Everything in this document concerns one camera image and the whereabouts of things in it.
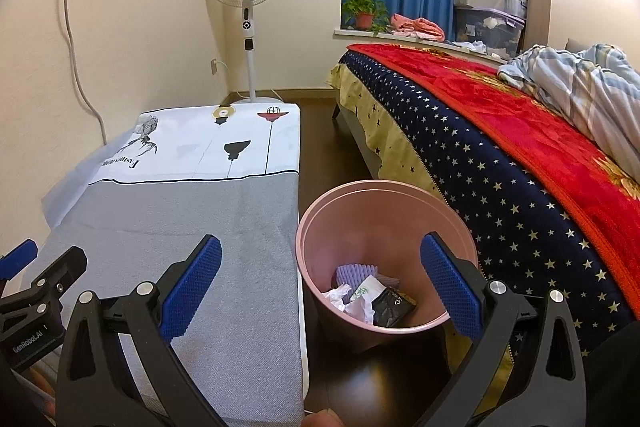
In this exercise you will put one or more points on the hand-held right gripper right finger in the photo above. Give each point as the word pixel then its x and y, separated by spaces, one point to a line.
pixel 450 287

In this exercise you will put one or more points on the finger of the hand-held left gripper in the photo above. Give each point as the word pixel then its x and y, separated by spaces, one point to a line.
pixel 62 267
pixel 17 257

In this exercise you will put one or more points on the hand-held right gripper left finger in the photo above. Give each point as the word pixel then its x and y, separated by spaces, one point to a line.
pixel 192 292

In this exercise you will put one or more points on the black foil wrapper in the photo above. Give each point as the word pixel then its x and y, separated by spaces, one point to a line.
pixel 392 309

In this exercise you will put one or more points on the purple foam wrap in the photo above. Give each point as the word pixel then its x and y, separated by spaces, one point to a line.
pixel 352 274

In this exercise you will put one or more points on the white paper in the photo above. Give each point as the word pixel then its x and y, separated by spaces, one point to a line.
pixel 345 302

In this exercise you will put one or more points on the pink plastic bin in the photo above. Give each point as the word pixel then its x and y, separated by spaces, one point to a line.
pixel 360 227

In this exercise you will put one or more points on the person's right hand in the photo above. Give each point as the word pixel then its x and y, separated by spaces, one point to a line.
pixel 325 419

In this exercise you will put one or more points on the ironing board with printed cover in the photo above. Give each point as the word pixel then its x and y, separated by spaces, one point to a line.
pixel 240 232

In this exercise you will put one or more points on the yellow bed skirt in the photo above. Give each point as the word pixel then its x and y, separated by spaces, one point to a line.
pixel 380 117

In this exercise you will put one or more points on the dark cloth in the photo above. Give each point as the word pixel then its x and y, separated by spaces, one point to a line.
pixel 615 372

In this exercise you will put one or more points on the blue striped quilt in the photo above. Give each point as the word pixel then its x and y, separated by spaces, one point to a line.
pixel 580 87

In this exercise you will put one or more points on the clear storage box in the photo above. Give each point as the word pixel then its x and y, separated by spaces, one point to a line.
pixel 487 32

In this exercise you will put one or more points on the pink folded clothes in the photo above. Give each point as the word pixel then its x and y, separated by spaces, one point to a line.
pixel 417 27

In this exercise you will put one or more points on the grey headboard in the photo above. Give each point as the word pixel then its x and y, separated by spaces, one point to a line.
pixel 580 45

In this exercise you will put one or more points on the small white storage box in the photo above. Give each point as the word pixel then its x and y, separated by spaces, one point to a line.
pixel 516 7

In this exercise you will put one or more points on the potted green plant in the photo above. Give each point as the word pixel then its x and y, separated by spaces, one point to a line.
pixel 364 9

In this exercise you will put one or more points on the grey bed frame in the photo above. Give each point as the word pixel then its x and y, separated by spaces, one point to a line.
pixel 357 142

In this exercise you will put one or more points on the white wall socket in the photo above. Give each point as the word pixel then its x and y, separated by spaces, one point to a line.
pixel 214 67

